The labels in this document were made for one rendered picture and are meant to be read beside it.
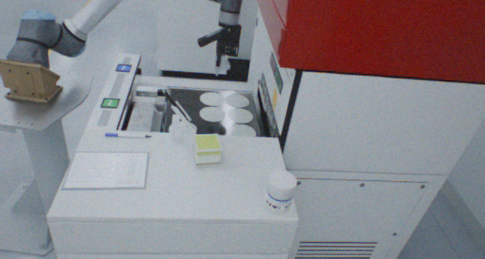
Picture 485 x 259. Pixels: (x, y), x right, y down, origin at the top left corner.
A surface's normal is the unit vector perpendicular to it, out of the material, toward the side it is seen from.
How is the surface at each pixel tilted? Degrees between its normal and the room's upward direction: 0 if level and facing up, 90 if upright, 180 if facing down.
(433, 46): 90
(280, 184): 0
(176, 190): 0
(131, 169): 0
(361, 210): 90
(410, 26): 90
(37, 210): 90
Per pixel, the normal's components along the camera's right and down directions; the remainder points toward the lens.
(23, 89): -0.07, 0.58
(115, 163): 0.12, -0.81
